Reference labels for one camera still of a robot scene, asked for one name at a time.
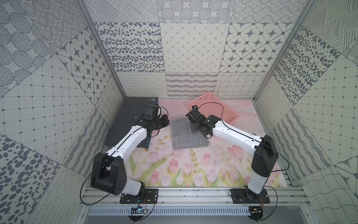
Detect grey striped square dishcloth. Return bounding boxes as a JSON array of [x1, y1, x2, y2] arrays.
[[170, 118, 209, 150]]

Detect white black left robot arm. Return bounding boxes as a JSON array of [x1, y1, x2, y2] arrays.
[[90, 114, 169, 197]]

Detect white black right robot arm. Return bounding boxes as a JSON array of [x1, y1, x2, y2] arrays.
[[186, 106, 279, 198]]

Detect pink perforated plastic basket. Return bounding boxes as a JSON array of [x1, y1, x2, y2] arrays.
[[188, 92, 239, 124]]

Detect small green circuit board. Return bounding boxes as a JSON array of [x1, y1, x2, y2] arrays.
[[131, 206, 147, 215]]

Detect dark grey network switch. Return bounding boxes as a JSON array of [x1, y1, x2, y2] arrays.
[[105, 97, 158, 147]]

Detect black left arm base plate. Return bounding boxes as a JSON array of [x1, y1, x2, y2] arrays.
[[120, 188, 159, 204]]

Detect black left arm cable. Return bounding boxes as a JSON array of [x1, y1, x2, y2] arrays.
[[79, 156, 112, 206]]

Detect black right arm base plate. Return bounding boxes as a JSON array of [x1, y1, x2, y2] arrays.
[[228, 188, 270, 204]]

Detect aluminium front rail frame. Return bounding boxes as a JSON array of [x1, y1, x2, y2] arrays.
[[82, 172, 310, 206]]

